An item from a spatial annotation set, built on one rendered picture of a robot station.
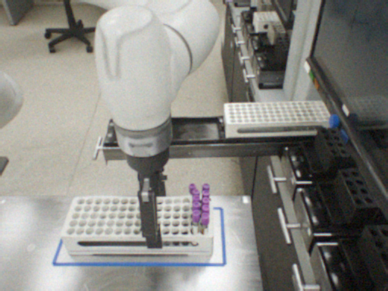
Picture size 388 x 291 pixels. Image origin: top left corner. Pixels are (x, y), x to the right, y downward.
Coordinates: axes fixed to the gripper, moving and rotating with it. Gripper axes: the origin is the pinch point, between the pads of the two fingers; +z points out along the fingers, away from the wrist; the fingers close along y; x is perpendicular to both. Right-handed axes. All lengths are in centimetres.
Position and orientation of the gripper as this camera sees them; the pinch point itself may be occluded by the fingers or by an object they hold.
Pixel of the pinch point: (157, 217)
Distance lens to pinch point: 73.3
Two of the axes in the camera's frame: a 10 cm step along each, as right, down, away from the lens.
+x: 10.0, 0.0, -0.3
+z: 0.2, 7.6, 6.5
